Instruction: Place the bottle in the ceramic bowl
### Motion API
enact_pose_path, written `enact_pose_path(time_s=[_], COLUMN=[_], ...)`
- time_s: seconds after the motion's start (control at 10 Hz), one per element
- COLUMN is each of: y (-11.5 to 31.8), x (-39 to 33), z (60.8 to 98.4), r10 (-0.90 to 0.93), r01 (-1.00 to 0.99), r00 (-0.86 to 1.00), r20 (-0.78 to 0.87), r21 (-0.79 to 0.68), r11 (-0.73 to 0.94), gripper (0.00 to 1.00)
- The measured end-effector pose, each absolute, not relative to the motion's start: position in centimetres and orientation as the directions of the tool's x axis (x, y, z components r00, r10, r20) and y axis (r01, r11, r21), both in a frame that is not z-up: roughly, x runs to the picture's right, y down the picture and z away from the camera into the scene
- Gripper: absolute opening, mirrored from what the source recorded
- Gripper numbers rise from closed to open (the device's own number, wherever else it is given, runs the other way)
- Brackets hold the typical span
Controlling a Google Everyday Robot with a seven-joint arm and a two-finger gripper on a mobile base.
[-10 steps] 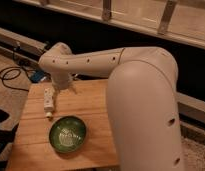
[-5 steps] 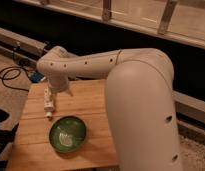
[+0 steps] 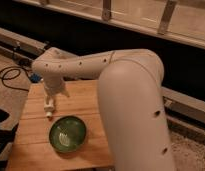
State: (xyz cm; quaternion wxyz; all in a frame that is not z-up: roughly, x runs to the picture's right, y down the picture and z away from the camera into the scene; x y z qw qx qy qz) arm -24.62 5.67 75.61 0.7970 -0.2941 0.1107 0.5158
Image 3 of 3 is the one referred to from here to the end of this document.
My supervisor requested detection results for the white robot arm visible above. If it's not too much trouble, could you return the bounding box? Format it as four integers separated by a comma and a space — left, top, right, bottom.
32, 48, 176, 171

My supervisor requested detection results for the blue box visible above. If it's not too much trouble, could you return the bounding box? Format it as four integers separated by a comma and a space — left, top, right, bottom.
30, 74, 41, 83

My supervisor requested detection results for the green ceramic bowl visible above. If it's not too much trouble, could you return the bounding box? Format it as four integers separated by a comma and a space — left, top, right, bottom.
49, 116, 87, 153

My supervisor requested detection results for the black cable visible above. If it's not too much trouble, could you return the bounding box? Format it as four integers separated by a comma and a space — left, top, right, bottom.
0, 65, 30, 93

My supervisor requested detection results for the white plastic bottle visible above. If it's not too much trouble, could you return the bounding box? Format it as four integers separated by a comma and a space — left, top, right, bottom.
44, 98, 55, 117

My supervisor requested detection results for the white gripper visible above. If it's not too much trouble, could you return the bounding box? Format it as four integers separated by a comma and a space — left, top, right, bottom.
43, 77, 70, 105

